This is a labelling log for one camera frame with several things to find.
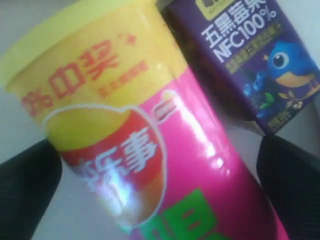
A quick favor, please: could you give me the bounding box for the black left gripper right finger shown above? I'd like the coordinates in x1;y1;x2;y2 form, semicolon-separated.
257;136;320;240

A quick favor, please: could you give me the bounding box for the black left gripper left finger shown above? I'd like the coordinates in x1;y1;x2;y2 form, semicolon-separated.
0;140;63;240

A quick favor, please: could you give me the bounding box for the purple juice carton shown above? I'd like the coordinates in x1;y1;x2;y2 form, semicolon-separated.
164;0;320;134

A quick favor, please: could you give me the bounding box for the pink Lay's chips can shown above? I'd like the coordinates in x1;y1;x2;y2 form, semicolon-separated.
0;0;288;240

